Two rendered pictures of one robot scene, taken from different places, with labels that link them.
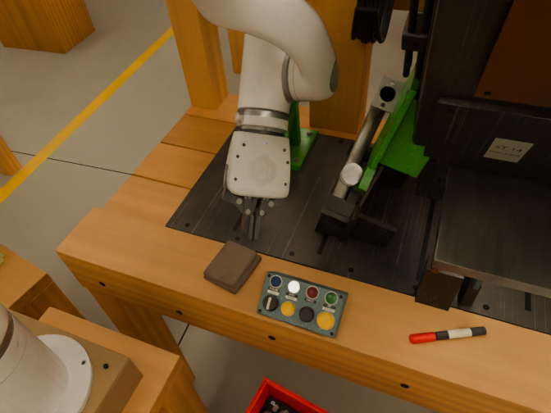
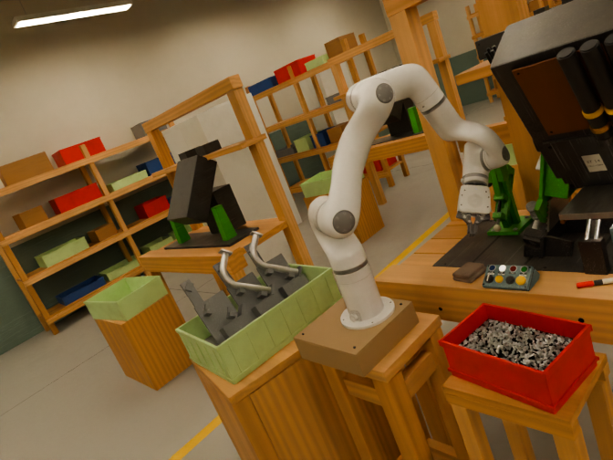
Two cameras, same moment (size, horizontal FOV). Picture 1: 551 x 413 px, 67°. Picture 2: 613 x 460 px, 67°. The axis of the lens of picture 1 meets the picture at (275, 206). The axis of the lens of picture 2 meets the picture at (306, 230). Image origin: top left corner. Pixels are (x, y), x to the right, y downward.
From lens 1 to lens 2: 1.06 m
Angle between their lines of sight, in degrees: 40
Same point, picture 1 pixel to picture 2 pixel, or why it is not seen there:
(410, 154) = (557, 184)
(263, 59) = (472, 153)
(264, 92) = (472, 166)
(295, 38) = (479, 137)
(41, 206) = not seen: hidden behind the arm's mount
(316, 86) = (494, 157)
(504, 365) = not seen: outside the picture
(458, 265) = (570, 214)
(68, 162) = not seen: hidden behind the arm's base
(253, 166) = (470, 199)
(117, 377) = (406, 307)
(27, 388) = (369, 290)
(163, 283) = (430, 284)
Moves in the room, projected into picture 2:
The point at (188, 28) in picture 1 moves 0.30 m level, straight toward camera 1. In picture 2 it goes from (445, 172) to (451, 189)
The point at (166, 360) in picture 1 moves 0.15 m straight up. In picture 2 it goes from (431, 317) to (418, 277)
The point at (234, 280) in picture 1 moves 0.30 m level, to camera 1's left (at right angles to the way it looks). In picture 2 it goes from (470, 274) to (387, 287)
